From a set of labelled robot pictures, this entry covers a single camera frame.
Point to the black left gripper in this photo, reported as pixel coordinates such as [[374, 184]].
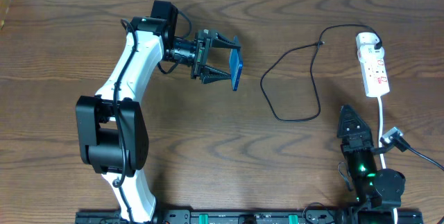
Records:
[[200, 54]]

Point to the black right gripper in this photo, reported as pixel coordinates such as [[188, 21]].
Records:
[[356, 142]]

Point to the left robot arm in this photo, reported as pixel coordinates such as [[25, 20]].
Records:
[[112, 134]]

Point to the white power strip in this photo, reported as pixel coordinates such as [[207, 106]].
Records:
[[373, 71]]

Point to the white charger adapter plug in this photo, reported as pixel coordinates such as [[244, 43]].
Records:
[[368, 43]]

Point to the blue Galaxy smartphone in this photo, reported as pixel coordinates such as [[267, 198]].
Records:
[[236, 65]]

